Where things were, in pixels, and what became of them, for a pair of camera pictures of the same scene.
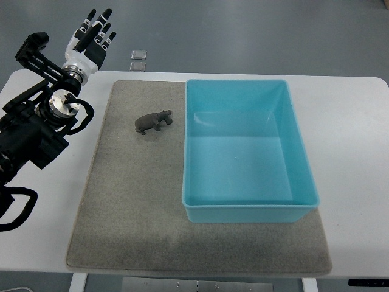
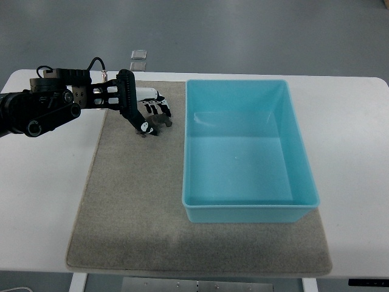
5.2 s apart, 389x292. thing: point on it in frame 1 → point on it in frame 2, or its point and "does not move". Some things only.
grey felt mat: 133,218 does not move
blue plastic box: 244,160 does not move
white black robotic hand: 87,47 → 150,102
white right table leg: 309,285 does not move
